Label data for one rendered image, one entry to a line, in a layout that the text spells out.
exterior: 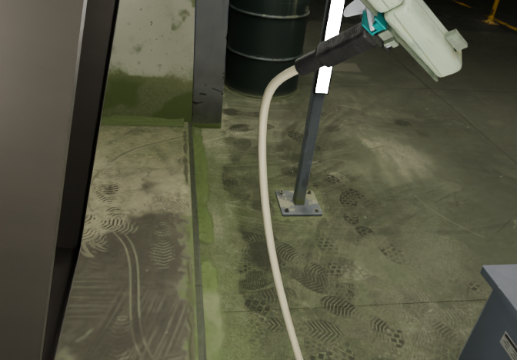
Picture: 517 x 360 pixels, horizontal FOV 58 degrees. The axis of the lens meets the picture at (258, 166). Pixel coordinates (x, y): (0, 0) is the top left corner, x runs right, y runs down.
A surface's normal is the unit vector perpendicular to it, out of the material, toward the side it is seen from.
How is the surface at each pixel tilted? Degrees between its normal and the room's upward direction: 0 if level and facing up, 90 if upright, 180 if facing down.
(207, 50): 90
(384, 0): 122
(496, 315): 90
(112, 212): 0
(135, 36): 90
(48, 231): 90
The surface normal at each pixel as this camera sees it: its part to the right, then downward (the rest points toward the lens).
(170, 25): 0.15, 0.53
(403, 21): -0.18, 0.88
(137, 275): 0.10, -0.85
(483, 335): -0.98, 0.00
